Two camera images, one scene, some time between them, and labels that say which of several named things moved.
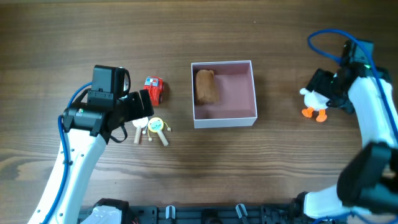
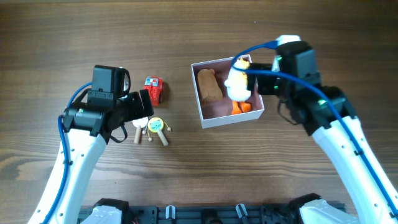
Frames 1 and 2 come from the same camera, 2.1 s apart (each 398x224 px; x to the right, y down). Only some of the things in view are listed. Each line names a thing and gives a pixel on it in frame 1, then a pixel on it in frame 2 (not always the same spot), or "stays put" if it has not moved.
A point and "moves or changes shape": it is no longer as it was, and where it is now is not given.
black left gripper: x=137 y=111 stays put
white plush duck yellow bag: x=314 y=101 moves or changes shape
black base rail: x=240 y=213 stays put
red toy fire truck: x=155 y=86 stays put
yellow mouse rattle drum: x=155 y=125 stays put
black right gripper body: x=319 y=83 to x=252 y=79
